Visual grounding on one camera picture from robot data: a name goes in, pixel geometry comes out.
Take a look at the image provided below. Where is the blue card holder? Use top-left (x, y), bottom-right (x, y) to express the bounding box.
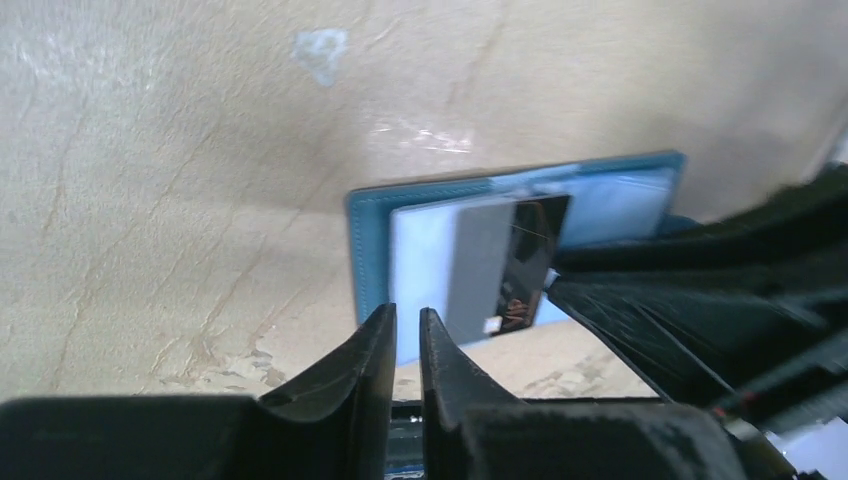
top-left (347, 151), bottom-right (689, 365)

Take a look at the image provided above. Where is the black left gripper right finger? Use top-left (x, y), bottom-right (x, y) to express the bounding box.
top-left (420, 308), bottom-right (746, 479)

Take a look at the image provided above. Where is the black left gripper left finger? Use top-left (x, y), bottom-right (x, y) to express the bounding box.
top-left (1, 304), bottom-right (396, 479)

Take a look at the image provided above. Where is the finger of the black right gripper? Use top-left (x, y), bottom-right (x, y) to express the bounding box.
top-left (547, 165), bottom-right (847, 424)

